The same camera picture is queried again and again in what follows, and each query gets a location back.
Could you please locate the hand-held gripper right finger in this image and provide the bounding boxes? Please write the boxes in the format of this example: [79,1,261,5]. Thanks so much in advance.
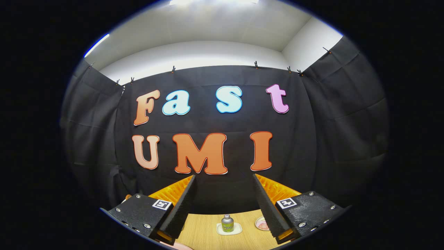
[252,174,351,245]

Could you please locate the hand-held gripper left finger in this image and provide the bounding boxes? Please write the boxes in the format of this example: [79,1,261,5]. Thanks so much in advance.
[100,175,196,246]

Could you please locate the white oval plate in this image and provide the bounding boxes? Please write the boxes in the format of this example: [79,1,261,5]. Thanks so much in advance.
[255,216,271,231]

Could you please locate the white square coaster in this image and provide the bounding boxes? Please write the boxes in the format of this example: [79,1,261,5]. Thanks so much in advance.
[216,222,242,236]

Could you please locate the pink round plate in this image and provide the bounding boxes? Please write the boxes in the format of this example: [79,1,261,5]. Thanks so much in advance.
[158,241,193,250]

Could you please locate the green drink bottle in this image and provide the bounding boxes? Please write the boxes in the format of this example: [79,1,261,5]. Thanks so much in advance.
[221,214,234,232]

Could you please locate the row of black cloth clips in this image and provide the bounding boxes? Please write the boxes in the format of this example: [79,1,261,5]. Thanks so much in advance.
[89,47,332,85]

